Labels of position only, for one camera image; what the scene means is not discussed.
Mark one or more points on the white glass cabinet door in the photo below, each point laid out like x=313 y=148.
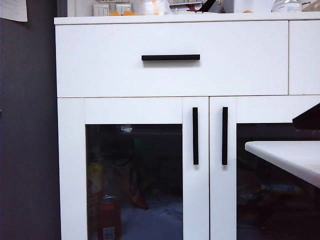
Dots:
x=132 y=110
x=222 y=200

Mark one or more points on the red beverage can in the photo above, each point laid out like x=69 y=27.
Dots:
x=108 y=217

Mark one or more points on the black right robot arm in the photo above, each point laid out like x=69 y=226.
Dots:
x=308 y=120

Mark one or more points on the white cabinet carcass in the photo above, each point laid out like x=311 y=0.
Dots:
x=175 y=19

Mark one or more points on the orange snack packet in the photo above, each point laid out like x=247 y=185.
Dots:
x=136 y=197

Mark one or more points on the wide white drawer front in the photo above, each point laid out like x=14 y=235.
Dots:
x=100 y=62

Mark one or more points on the yellow detergent bottle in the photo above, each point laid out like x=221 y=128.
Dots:
x=93 y=185

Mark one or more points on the orange fruit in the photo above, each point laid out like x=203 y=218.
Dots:
x=128 y=13
x=115 y=14

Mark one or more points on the clear plastic container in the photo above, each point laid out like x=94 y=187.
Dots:
x=152 y=7

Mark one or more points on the colourful printed box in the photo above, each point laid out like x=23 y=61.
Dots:
x=185 y=3

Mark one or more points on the black angular object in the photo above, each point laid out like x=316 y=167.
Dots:
x=207 y=5

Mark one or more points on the small orange piece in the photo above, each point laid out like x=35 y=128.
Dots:
x=248 y=11

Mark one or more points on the white box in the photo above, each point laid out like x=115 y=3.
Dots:
x=252 y=5

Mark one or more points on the narrow white drawer front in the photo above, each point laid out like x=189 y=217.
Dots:
x=303 y=50

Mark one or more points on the clear water bottle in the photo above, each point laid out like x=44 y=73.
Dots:
x=286 y=6

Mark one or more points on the white paper sheet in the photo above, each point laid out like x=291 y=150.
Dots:
x=12 y=10

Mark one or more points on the white wall switch panel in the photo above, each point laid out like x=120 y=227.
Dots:
x=100 y=9
x=123 y=8

